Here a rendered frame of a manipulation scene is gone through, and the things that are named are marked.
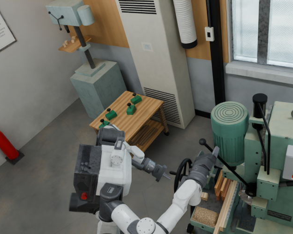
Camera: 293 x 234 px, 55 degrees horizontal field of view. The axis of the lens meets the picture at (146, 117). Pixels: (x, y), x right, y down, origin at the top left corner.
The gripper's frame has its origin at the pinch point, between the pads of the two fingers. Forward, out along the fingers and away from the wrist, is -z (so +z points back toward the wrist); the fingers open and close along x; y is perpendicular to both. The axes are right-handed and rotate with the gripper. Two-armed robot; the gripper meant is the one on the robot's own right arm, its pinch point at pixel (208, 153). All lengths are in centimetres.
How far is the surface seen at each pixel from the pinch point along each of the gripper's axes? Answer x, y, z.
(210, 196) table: 28.4, 32.9, -1.9
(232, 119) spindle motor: -18.4, -7.6, -10.0
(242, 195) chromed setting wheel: 5.2, 33.9, -0.3
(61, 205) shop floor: 218, 3, 11
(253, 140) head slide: -21.1, 5.4, -7.1
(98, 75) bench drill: 188, -64, -129
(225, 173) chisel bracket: 13.2, 25.4, -10.2
